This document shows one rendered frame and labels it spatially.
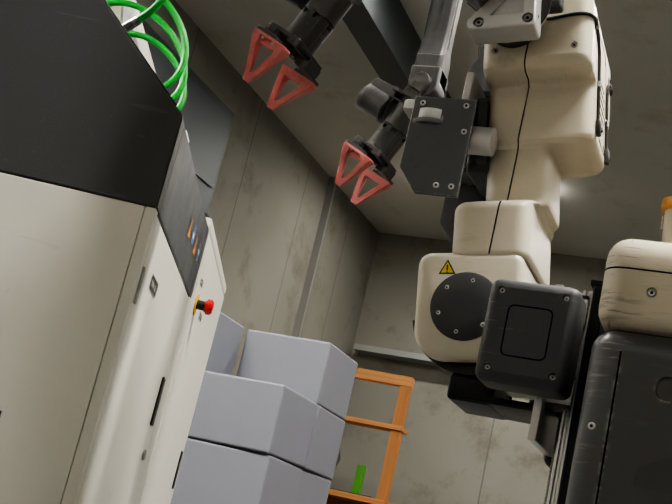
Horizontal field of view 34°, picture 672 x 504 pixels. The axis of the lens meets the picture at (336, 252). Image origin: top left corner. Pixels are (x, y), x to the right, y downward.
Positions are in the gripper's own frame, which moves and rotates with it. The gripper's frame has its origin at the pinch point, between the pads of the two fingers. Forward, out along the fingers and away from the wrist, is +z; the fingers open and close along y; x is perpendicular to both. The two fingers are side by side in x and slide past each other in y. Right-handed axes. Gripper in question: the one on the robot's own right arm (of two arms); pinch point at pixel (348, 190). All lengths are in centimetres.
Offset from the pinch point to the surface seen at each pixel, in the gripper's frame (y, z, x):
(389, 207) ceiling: -812, -105, -385
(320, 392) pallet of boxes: -180, 44, -55
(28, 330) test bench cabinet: 47, 51, -3
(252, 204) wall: -599, -15, -383
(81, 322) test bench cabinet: 44, 45, 1
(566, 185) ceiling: -701, -193, -213
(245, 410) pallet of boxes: -144, 61, -57
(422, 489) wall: -900, 96, -208
